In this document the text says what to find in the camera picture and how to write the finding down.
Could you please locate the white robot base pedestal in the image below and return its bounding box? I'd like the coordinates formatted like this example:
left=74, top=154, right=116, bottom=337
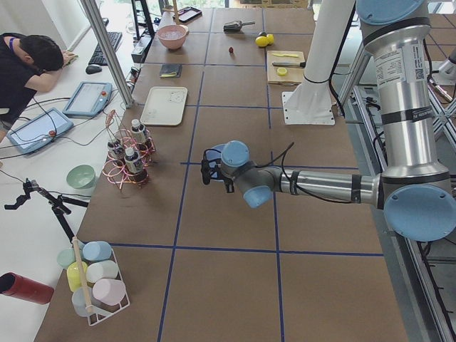
left=283, top=0, right=356, bottom=125

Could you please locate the metal scoop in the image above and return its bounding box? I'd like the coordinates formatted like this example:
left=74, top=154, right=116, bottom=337
left=223, top=21, right=256, bottom=33

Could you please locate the red cylinder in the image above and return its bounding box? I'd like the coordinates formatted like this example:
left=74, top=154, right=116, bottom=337
left=1, top=272, right=54, bottom=304

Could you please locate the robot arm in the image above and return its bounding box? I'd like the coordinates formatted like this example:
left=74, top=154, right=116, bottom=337
left=430, top=49, right=456, bottom=86
left=217, top=1, right=455, bottom=242

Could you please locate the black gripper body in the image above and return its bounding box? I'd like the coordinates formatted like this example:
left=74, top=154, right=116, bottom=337
left=218, top=166, right=236, bottom=187

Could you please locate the yellow cup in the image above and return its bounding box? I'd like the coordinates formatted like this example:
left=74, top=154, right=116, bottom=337
left=66, top=261, right=82, bottom=292

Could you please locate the yellow plastic knife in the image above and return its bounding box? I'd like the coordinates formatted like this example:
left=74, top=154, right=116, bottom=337
left=272, top=53, right=299, bottom=58

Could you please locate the dark drink bottle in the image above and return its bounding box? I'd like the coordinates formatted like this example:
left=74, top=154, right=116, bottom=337
left=125, top=147, right=144, bottom=176
left=108, top=139, right=125, bottom=160
left=131, top=119, right=147, bottom=143

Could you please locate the black keyboard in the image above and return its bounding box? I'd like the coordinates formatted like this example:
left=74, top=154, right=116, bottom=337
left=88, top=31, right=123, bottom=66

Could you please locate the lemon half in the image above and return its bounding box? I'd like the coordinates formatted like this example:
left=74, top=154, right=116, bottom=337
left=276, top=67, right=288, bottom=76

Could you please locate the green bowl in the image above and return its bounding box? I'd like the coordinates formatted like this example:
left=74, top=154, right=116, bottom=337
left=66, top=165, right=96, bottom=190

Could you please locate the black tray with pink rim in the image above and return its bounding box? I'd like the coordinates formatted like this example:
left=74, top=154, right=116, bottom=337
left=177, top=6, right=202, bottom=24

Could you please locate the person in black shirt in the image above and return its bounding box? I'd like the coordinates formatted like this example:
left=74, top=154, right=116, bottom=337
left=1, top=33, right=76, bottom=138

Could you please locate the pink bowl with ice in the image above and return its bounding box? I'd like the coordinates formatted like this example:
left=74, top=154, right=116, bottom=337
left=157, top=25, right=188, bottom=50

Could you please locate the pink cup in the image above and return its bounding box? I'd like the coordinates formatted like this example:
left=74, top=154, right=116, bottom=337
left=92, top=279, right=126, bottom=306

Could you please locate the black tripod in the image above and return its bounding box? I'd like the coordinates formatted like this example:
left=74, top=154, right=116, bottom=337
left=4, top=179, right=88, bottom=242

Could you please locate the wooden stand with round base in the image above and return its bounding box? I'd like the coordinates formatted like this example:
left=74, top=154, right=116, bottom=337
left=162, top=0, right=185, bottom=25

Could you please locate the cream bear tray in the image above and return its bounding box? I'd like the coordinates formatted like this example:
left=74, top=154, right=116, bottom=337
left=140, top=86, right=188, bottom=126

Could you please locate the yellow lemon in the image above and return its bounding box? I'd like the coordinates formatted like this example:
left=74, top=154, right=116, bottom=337
left=266, top=33, right=274, bottom=45
left=255, top=36, right=269, bottom=48

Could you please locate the aluminium frame post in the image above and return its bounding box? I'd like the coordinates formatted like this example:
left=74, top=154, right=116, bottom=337
left=81, top=0, right=134, bottom=108

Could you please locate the black computer mouse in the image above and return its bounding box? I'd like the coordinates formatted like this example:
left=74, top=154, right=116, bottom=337
left=85, top=64, right=103, bottom=75

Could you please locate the mint green cup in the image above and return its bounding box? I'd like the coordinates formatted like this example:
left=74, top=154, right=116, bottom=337
left=56, top=248, right=76, bottom=269

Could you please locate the copper wire bottle rack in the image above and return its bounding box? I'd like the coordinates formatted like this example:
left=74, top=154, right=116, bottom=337
left=102, top=110, right=156, bottom=189

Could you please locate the pale blue cup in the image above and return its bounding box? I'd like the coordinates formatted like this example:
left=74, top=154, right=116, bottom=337
left=71, top=287, right=90, bottom=317

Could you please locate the wooden cutting board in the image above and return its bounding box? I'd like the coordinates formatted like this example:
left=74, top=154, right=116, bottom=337
left=266, top=51, right=306, bottom=85

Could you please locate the white wire cup basket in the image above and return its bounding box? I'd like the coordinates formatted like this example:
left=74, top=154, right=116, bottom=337
left=66, top=237, right=130, bottom=326

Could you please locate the blue plate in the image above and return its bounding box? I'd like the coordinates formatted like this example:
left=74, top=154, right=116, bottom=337
left=206, top=143, right=225, bottom=171

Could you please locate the light blue cup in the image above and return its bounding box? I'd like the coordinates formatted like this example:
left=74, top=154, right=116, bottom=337
left=83, top=241, right=112, bottom=261

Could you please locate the steel rod with black tip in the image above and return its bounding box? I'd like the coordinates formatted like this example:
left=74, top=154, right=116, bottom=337
left=271, top=62, right=306, bottom=68

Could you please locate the blue teach pendant tablet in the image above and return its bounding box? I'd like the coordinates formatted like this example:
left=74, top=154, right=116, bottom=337
left=63, top=81, right=113, bottom=117

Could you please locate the grey folded cloth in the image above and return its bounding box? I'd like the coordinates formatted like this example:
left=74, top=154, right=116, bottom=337
left=159, top=63, right=182, bottom=78

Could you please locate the white cup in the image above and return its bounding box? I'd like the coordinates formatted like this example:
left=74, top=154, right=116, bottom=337
left=85, top=260, right=118, bottom=283

